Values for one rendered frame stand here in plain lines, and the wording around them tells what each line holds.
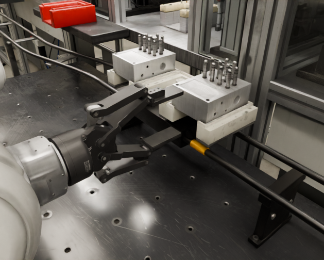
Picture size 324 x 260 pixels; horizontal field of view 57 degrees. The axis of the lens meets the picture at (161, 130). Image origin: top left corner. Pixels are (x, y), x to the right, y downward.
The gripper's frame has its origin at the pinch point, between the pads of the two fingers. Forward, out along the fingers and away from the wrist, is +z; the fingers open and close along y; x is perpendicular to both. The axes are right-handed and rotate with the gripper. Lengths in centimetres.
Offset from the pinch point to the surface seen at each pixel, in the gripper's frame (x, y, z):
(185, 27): 35, 2, 38
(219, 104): -4.3, 0.9, 9.2
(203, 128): -4.6, -2.5, 5.1
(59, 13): 67, 4, 11
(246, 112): -6.0, -2.3, 15.8
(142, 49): 26.2, 2.1, 14.7
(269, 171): 26, -91, 106
